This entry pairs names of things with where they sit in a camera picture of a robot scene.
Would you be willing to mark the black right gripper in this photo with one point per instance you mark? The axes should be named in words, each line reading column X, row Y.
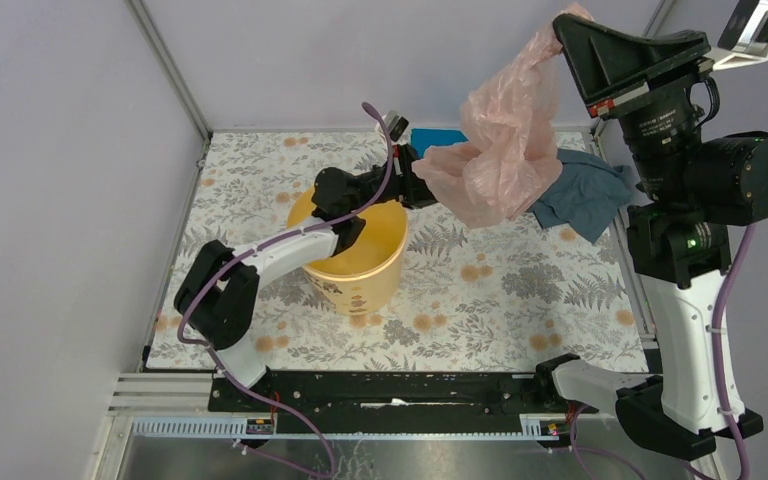
column 613, row 68

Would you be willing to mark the grey crumpled shirt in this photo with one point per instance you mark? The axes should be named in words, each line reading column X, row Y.
column 586, row 196

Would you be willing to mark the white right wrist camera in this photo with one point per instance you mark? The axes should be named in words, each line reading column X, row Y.
column 744, row 40

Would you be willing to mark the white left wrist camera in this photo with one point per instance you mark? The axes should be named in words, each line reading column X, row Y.
column 394, row 126

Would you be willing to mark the aluminium frame profile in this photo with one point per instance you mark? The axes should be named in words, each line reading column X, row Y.
column 163, row 55

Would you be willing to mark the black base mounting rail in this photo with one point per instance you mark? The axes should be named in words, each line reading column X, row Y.
column 369, row 402

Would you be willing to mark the yellow plastic trash bin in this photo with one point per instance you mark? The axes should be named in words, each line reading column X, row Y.
column 365, row 277

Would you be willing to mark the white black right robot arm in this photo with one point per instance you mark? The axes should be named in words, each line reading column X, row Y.
column 680, row 249

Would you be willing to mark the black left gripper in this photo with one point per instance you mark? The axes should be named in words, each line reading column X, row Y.
column 407, row 187

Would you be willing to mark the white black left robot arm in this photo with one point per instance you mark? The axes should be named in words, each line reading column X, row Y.
column 348, row 234

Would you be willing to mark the blue folded cloth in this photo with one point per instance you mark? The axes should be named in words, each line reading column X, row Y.
column 422, row 139

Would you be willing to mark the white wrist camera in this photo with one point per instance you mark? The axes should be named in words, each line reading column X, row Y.
column 744, row 40
column 394, row 126

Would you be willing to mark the pink plastic trash bag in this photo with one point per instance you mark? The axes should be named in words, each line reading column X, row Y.
column 509, row 157

